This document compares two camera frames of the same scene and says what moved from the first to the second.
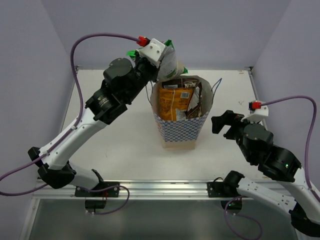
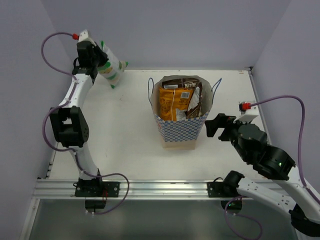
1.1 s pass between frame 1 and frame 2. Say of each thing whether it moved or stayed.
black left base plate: stayed
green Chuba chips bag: moved
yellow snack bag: stayed
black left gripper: moved
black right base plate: stayed
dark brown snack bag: stayed
